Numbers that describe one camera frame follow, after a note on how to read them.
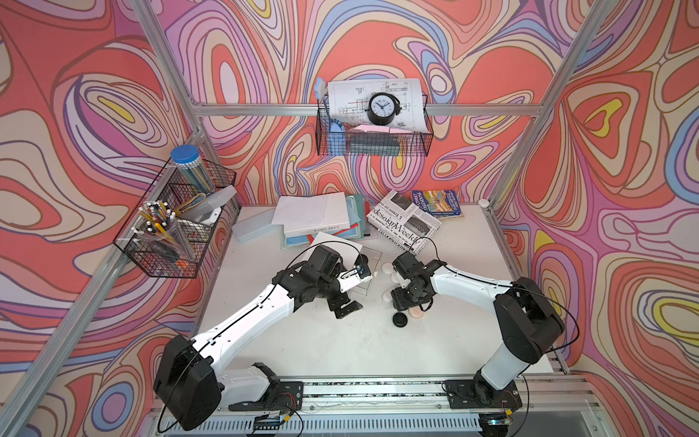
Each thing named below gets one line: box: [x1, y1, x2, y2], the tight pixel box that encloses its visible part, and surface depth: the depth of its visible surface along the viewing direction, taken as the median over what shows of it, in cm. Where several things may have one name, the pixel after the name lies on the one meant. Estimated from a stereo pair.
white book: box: [271, 192, 351, 238], surface depth 110 cm
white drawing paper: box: [327, 78, 429, 134], surface depth 85 cm
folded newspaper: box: [366, 189, 443, 254], surface depth 107 cm
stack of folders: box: [272, 192, 370, 246], surface depth 110 cm
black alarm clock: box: [364, 91, 403, 126], surface depth 81 cm
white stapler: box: [198, 206, 223, 226], surface depth 73 cm
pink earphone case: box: [408, 305, 425, 319], surface depth 90 cm
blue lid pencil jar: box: [170, 143, 216, 195], surface depth 74 cm
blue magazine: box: [411, 189, 465, 220], surface depth 117 cm
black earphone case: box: [392, 312, 408, 328], surface depth 88 cm
